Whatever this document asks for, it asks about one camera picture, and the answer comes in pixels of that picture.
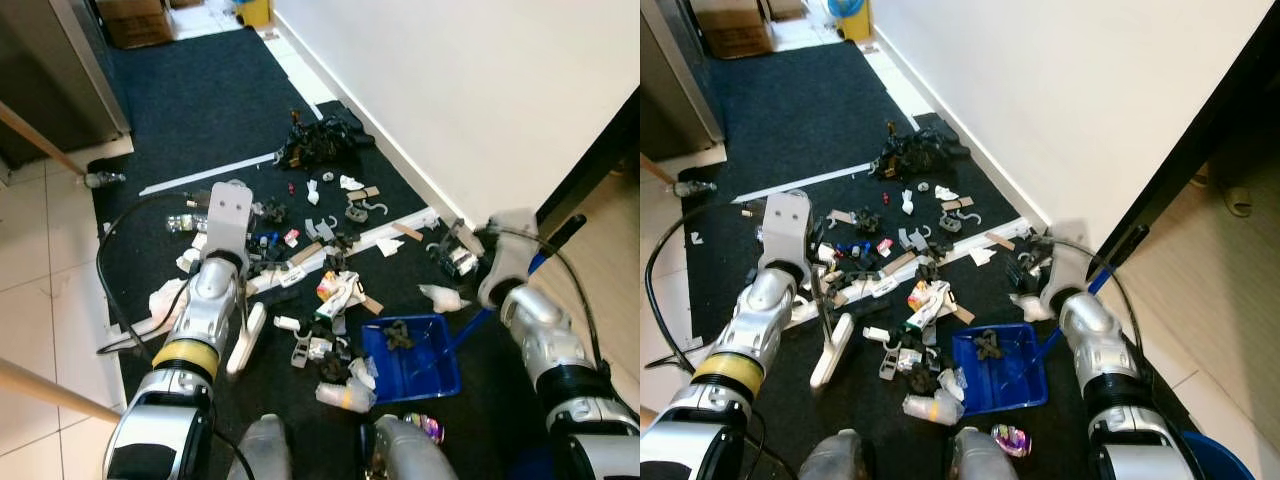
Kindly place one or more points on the black door frame post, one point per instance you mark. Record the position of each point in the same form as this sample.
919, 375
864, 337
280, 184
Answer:
600, 170
1190, 120

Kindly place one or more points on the shiny purple candy wrapper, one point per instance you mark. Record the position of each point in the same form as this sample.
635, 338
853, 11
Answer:
430, 428
1010, 440

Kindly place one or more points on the beige slipper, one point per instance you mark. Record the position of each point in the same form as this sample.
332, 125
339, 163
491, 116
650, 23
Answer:
1238, 200
1200, 178

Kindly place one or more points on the brown cardboard strip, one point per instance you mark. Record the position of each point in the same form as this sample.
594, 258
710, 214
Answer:
958, 204
365, 193

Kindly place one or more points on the grey robot left leg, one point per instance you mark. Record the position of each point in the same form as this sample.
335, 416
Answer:
260, 450
835, 458

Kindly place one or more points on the grey robot leg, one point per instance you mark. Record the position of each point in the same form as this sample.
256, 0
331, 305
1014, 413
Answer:
835, 458
410, 455
980, 460
260, 450

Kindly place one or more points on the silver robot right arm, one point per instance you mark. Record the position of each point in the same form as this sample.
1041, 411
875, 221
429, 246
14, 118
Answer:
1095, 335
540, 330

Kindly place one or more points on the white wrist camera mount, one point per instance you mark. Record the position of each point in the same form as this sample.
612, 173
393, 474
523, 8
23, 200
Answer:
230, 220
1068, 265
510, 260
785, 228

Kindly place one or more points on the white orange drink carton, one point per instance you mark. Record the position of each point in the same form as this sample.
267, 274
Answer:
928, 300
338, 292

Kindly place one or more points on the yellow plastic bin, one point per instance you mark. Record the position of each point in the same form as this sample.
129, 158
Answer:
255, 14
852, 25

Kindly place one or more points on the grey metal cabinet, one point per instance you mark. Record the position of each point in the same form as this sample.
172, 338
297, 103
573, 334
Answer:
50, 60
675, 70

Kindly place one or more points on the closed brown cardboard box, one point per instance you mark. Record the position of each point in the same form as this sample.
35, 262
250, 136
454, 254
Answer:
135, 22
732, 28

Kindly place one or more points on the clear plastic bottle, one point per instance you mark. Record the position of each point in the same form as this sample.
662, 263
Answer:
105, 179
697, 188

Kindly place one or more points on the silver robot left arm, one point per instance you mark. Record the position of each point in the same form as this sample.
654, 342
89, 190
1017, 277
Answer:
210, 300
770, 310

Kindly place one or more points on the dark grey floor mat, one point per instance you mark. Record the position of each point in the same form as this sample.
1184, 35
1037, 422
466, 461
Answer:
200, 100
800, 110

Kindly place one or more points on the wooden pole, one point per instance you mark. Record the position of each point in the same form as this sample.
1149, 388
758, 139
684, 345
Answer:
40, 138
660, 172
60, 392

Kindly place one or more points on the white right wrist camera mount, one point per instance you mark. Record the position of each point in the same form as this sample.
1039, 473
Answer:
510, 260
1068, 265

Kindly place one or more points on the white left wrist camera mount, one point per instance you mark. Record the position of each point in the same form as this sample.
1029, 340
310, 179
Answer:
230, 220
785, 228

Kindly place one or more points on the pink red small wrapper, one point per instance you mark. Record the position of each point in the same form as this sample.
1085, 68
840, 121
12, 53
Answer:
886, 246
291, 238

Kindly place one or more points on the grey robot right leg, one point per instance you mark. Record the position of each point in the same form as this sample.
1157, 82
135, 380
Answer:
410, 455
980, 460

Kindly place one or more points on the white crumpled tissue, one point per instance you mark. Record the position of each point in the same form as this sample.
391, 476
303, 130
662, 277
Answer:
167, 300

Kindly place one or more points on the clear bottle yellow label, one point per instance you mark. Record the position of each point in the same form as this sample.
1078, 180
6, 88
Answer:
345, 397
932, 408

